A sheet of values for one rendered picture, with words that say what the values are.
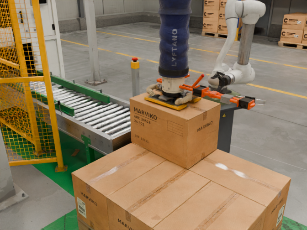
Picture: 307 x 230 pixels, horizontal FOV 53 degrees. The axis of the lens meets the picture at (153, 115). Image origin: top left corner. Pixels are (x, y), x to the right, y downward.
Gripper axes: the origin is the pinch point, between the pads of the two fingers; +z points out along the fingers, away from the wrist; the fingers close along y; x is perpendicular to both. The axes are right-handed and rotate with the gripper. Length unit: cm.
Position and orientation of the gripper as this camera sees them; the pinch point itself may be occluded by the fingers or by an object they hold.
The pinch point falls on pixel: (212, 86)
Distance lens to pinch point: 233.2
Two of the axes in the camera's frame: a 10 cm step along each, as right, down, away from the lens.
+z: -6.7, 3.1, -6.7
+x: -7.4, -2.7, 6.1
